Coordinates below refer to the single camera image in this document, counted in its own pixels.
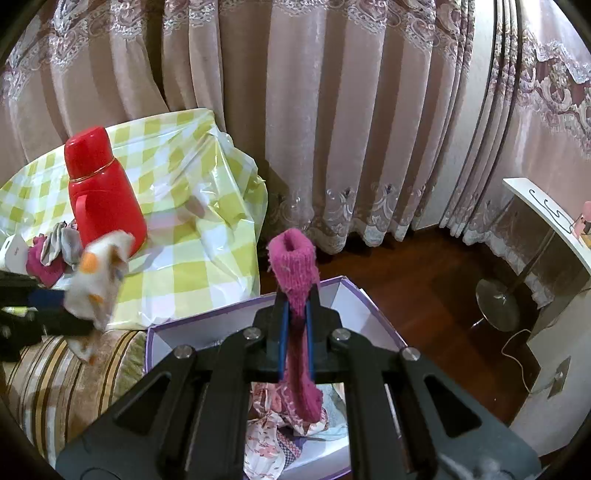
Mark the white cable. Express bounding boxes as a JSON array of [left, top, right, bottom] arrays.
[[501, 328, 555, 395]]

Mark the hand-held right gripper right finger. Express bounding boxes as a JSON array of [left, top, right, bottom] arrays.
[[305, 287, 542, 480]]

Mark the red thermos flask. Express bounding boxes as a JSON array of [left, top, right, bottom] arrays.
[[64, 127, 147, 259]]

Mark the pink figurine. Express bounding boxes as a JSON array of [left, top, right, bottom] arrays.
[[570, 200, 591, 245]]

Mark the purple cardboard box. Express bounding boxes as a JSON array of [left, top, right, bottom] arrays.
[[144, 276, 407, 480]]

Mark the floral cloth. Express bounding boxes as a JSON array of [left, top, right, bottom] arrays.
[[245, 383, 329, 480]]

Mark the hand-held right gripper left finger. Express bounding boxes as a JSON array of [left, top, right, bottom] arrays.
[[55, 288, 290, 480]]

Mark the metal floor stand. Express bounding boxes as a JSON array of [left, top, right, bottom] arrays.
[[475, 226, 557, 333]]

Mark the pink embroidered curtain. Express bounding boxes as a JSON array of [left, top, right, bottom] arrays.
[[0, 0, 591, 254]]

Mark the pink knitted sock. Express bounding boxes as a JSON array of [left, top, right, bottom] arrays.
[[267, 228, 324, 423], [25, 235, 68, 287]]

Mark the striped sofa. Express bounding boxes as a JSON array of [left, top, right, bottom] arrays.
[[0, 330, 148, 462]]

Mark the white side table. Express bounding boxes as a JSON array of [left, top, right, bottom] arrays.
[[502, 178, 591, 278]]

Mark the green checkered plastic tablecloth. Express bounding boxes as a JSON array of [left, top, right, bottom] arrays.
[[0, 108, 269, 330]]

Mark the grey cloth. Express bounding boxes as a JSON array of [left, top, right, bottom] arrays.
[[41, 222, 85, 273]]

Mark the white cloth with orange dots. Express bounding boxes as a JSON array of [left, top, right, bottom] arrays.
[[62, 231, 137, 365]]

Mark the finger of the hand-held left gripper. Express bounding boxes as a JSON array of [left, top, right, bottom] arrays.
[[41, 318, 97, 340], [28, 288, 70, 311]]

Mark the light blue cloth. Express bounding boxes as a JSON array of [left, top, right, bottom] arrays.
[[302, 385, 348, 441]]

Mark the wall socket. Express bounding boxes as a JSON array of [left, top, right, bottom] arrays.
[[547, 355, 573, 400]]

